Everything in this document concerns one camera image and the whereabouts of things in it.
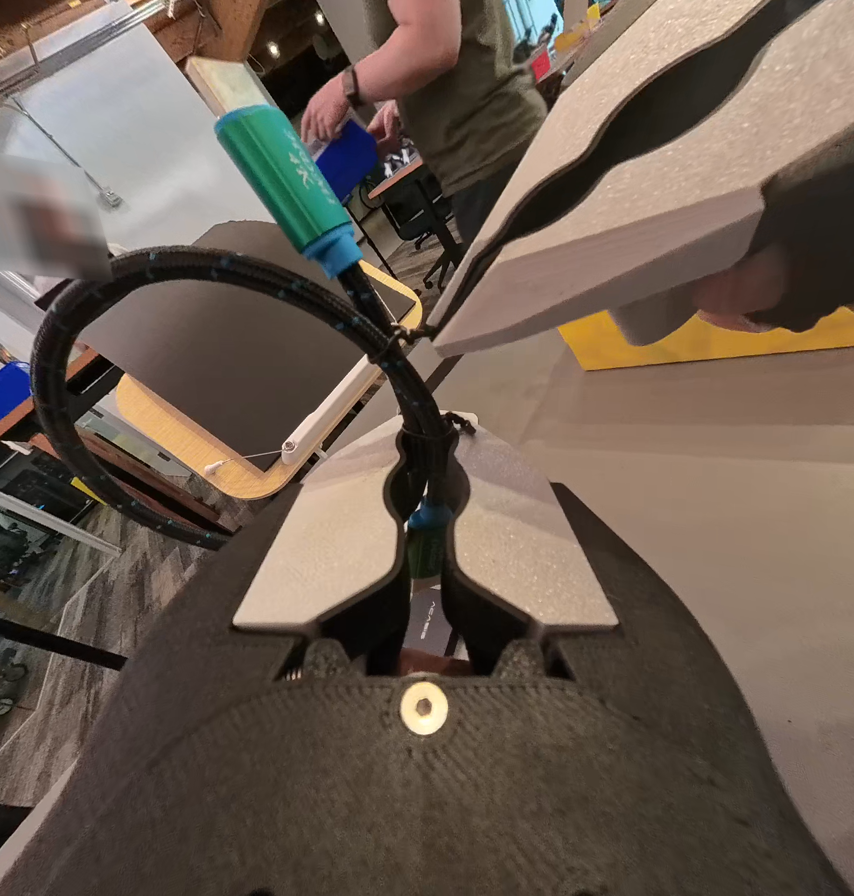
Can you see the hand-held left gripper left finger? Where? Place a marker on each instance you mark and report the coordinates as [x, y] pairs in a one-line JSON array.
[[315, 553]]

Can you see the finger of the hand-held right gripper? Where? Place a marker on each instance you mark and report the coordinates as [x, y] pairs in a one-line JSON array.
[[651, 224], [595, 98]]

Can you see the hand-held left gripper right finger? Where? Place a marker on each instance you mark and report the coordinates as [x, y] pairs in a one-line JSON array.
[[532, 553]]

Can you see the person's right hand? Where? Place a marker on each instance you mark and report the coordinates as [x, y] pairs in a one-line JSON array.
[[742, 294]]

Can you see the yellow plastic bin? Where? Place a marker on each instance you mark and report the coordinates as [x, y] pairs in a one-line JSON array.
[[763, 336]]

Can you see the grey panel with wooden rim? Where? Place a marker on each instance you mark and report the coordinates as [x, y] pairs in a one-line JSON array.
[[245, 364]]

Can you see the blue box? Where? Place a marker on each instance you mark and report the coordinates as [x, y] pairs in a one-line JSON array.
[[347, 158]]

